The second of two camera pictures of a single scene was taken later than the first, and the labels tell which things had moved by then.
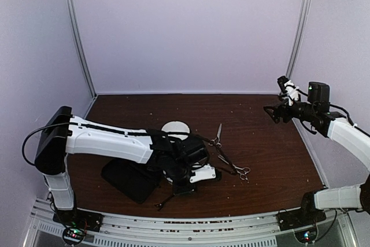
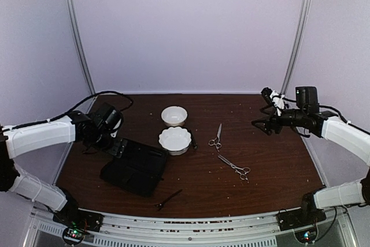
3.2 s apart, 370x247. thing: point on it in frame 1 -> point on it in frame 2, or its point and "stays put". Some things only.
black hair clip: x=159 y=206 stays put
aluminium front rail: x=244 y=231 stays put
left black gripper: x=180 y=190 -> x=95 y=146
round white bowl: x=176 y=126 -> x=174 y=115
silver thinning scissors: x=243 y=170 stays put
